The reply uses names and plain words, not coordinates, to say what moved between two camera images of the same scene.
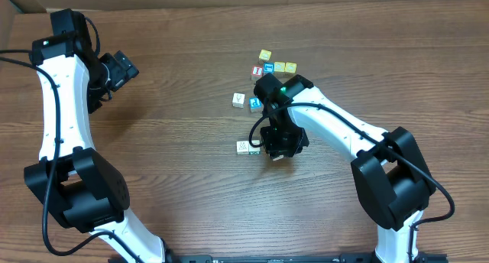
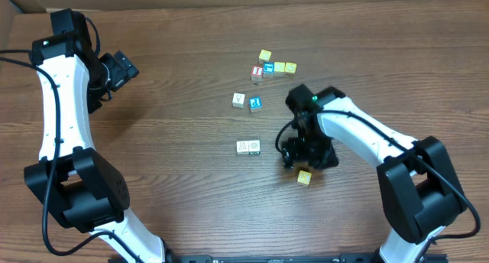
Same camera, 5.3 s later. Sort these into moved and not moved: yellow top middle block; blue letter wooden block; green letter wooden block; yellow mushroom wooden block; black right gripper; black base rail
Moved: yellow mushroom wooden block; black right gripper
Not moved: yellow top middle block; blue letter wooden block; black base rail; green letter wooden block
